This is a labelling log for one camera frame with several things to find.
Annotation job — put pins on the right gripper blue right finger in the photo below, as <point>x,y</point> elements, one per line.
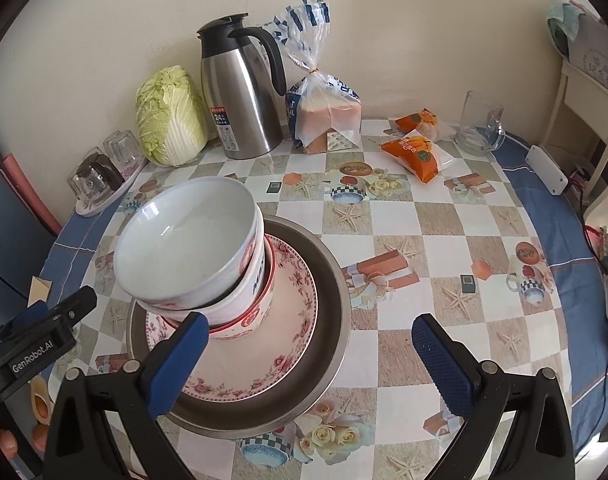
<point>451,366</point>

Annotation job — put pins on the dark blue refrigerator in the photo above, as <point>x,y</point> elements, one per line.
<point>27,232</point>

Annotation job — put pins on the cream wooden shelf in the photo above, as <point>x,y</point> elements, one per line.
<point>582,41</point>

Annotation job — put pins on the pink floral round plate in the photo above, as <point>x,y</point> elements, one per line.
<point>284,334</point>

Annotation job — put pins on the oval tray with glasses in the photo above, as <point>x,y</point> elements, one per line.
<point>125,153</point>

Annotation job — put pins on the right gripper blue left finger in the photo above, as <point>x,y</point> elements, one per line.
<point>170,363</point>

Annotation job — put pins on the stainless steel thermos jug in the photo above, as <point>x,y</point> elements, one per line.
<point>241,69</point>

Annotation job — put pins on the glass teapot brown handle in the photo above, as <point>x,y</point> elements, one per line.
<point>97,177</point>

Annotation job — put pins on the patterned plastic tablecloth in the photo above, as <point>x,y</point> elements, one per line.
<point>500,262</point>

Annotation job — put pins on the orange snack packet front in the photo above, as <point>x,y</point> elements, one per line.
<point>419,155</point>

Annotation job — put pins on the napa cabbage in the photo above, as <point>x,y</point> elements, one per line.
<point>169,118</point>

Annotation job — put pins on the pale blue white bowl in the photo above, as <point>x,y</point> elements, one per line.
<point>189,245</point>

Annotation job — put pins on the white square bowl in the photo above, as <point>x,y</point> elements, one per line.
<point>234,303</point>

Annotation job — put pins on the clear glass mug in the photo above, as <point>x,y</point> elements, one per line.
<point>480,130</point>

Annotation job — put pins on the orange snack packet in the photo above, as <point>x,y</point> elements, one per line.
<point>424,122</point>
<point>419,155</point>

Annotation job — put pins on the white power strip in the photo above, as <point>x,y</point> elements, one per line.
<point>547,170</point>

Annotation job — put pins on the stainless steel round pan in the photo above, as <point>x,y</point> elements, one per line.
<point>308,379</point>

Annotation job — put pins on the bagged sliced bread loaf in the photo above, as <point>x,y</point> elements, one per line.
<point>323,113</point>

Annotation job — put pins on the red rimmed floral bowl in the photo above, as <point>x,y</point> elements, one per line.
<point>267,283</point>

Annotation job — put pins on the orange snack packet back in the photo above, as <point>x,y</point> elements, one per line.
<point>424,122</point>

